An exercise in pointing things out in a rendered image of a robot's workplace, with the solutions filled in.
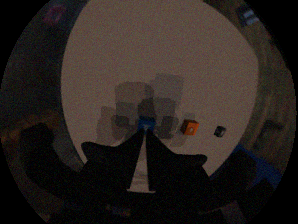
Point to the small orange block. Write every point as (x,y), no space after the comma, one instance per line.
(189,127)

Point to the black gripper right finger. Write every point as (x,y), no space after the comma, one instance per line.
(160,159)

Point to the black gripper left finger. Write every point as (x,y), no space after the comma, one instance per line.
(123,157)

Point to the small blue block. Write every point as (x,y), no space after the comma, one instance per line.
(146,123)

